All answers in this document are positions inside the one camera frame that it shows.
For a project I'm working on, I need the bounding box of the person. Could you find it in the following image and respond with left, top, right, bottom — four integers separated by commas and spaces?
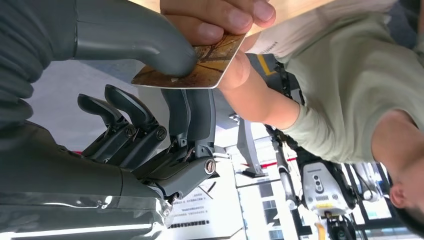
160, 0, 424, 238

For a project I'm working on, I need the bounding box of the ribbed grey right arm sleeve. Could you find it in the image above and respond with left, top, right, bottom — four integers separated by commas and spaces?
0, 0, 78, 131

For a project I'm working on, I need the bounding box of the white printed sign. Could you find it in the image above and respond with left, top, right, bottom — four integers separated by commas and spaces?
166, 186, 217, 232

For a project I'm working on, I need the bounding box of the red barrier tape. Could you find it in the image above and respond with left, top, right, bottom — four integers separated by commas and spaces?
259, 156, 297, 169

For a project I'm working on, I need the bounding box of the background humanoid robot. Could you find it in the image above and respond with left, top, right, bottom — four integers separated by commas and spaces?
264, 54, 392, 240

